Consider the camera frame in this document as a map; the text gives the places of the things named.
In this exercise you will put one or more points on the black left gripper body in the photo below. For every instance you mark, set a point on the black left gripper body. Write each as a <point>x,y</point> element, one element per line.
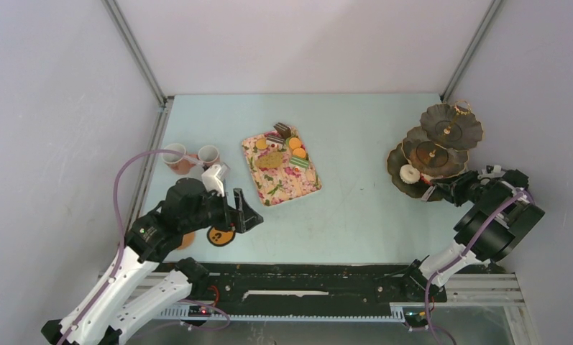
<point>214,212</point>

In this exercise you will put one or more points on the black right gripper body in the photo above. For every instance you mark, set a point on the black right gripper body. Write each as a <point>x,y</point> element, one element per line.
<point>467,187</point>

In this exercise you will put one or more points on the white donut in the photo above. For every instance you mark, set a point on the white donut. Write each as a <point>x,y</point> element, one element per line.
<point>409,175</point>

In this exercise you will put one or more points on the three tier black cake stand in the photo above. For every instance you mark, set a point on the three tier black cake stand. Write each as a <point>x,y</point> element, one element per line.
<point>438,147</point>

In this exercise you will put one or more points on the brown oval cookie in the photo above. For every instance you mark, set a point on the brown oval cookie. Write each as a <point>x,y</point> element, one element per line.
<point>271,160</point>

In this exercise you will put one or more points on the green striped cake slice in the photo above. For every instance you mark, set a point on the green striped cake slice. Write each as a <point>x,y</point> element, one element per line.
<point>298,163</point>

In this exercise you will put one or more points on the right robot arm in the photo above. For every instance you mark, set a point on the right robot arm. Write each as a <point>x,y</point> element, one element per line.
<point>502,214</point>

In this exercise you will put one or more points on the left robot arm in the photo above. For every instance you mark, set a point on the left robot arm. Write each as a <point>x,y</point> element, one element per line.
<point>105,316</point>

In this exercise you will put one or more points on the lower wooden round coaster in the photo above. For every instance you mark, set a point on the lower wooden round coaster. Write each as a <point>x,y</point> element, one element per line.
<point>187,240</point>

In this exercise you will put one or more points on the orange question mark coaster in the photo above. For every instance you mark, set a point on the orange question mark coaster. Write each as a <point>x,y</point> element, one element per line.
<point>220,238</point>

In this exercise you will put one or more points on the pink mug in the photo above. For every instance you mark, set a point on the pink mug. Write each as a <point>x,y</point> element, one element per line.
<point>178,159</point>

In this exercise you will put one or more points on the small pink cup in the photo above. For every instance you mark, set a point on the small pink cup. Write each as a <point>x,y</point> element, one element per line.
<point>209,155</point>

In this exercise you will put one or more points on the floral rectangular tray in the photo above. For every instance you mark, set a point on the floral rectangular tray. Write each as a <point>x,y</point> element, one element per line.
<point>276,186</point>

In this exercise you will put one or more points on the small yellow cookie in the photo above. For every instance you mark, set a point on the small yellow cookie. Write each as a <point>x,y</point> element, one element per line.
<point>261,144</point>

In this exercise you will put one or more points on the striped chocolate cake slice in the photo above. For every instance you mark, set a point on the striped chocolate cake slice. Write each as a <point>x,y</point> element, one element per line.
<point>274,140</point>

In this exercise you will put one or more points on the orange round biscuit lower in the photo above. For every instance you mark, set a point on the orange round biscuit lower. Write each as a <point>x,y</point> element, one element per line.
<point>300,152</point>

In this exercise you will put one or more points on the orange round biscuit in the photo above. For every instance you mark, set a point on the orange round biscuit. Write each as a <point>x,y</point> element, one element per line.
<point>294,143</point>
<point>300,152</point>

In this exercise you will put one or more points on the orange round biscuit upper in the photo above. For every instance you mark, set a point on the orange round biscuit upper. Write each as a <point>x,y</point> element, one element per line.
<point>294,143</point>

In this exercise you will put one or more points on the chocolate cake piece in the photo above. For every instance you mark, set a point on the chocolate cake piece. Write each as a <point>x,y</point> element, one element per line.
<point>283,130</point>

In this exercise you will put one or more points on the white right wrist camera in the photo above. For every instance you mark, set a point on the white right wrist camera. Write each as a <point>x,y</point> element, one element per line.
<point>490,172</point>

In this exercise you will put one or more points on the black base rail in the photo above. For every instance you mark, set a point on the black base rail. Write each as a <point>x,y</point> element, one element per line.
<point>312,290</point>

